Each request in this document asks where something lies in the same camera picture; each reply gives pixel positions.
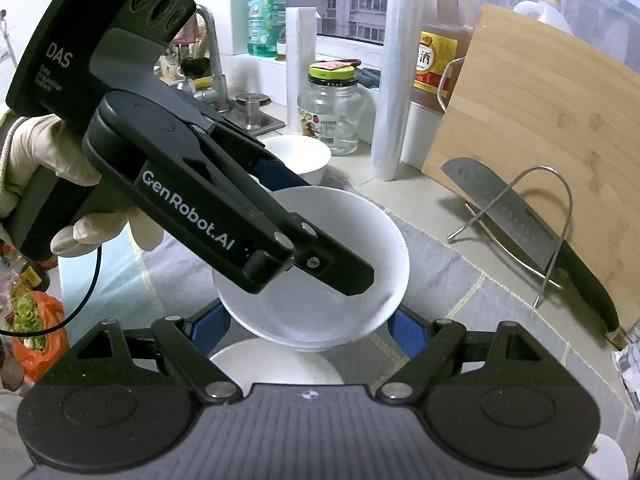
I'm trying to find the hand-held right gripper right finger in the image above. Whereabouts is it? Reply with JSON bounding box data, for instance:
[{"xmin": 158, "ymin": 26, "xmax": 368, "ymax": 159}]
[{"xmin": 375, "ymin": 307, "xmax": 548, "ymax": 406}]

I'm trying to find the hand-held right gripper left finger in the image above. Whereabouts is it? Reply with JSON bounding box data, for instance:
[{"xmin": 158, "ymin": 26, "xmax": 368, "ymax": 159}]
[{"xmin": 75, "ymin": 305, "xmax": 243, "ymax": 406}]

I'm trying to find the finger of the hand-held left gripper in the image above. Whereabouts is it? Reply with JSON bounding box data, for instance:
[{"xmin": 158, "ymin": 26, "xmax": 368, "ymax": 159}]
[
  {"xmin": 192, "ymin": 127, "xmax": 375, "ymax": 297},
  {"xmin": 215, "ymin": 116, "xmax": 311, "ymax": 191}
]

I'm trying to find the white bowl with pink flowers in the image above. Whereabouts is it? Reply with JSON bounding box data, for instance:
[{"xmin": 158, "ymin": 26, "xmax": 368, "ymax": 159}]
[
  {"xmin": 212, "ymin": 186, "xmax": 411, "ymax": 354},
  {"xmin": 207, "ymin": 337, "xmax": 345, "ymax": 397},
  {"xmin": 262, "ymin": 135, "xmax": 332, "ymax": 187}
]

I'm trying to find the person's left forearm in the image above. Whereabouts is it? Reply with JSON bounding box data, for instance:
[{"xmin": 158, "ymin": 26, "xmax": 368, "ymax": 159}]
[{"xmin": 0, "ymin": 110, "xmax": 21, "ymax": 222}]

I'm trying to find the person's left hand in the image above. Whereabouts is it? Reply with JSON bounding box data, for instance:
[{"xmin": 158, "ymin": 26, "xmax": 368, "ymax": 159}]
[{"xmin": 7, "ymin": 113, "xmax": 164, "ymax": 257}]

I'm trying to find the metal sink knob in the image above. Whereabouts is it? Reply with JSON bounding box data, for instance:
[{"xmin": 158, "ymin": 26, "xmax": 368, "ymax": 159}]
[{"xmin": 235, "ymin": 92, "xmax": 274, "ymax": 131}]

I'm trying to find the glass jar with yellow-green lid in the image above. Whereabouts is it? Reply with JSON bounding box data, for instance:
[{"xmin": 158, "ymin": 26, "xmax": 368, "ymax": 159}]
[{"xmin": 297, "ymin": 60, "xmax": 362, "ymax": 156}]

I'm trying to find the grey and teal dish mat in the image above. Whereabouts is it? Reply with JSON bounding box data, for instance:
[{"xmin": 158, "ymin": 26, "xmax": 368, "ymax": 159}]
[{"xmin": 60, "ymin": 160, "xmax": 628, "ymax": 480}]

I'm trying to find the short cling film roll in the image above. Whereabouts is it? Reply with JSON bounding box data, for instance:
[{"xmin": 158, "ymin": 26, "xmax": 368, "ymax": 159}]
[{"xmin": 285, "ymin": 6, "xmax": 321, "ymax": 137}]

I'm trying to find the tall cling film roll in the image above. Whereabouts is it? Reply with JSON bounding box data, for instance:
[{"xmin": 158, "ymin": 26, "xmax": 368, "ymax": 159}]
[{"xmin": 372, "ymin": 0, "xmax": 422, "ymax": 182}]

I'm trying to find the green dish soap bottle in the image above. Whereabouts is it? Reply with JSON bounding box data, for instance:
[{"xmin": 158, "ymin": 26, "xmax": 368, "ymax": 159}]
[{"xmin": 247, "ymin": 0, "xmax": 291, "ymax": 59}]

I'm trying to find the orange plastic bag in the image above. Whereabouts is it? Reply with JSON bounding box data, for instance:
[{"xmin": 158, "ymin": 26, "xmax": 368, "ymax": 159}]
[{"xmin": 10, "ymin": 292, "xmax": 70, "ymax": 384}]

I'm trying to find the brown cooking wine bottle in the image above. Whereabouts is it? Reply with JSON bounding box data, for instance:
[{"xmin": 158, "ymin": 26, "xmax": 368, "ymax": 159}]
[{"xmin": 412, "ymin": 0, "xmax": 476, "ymax": 117}]

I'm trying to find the bamboo cutting board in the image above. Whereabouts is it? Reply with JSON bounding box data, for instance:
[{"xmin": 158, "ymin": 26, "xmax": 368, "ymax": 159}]
[{"xmin": 422, "ymin": 2, "xmax": 640, "ymax": 346}]

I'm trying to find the white jug with yellow cap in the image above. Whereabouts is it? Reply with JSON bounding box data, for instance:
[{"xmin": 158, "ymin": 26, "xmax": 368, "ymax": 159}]
[{"xmin": 512, "ymin": 0, "xmax": 576, "ymax": 37}]

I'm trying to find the black cable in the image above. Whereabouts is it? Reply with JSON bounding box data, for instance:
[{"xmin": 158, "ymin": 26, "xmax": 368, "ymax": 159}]
[{"xmin": 0, "ymin": 245, "xmax": 104, "ymax": 337}]

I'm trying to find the steel cleaver with black handle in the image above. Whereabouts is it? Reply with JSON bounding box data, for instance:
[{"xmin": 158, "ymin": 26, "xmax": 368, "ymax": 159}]
[{"xmin": 440, "ymin": 157, "xmax": 622, "ymax": 337}]

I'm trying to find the metal wire rack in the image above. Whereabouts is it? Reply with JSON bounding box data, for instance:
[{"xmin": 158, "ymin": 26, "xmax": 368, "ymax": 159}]
[{"xmin": 447, "ymin": 166, "xmax": 574, "ymax": 308}]

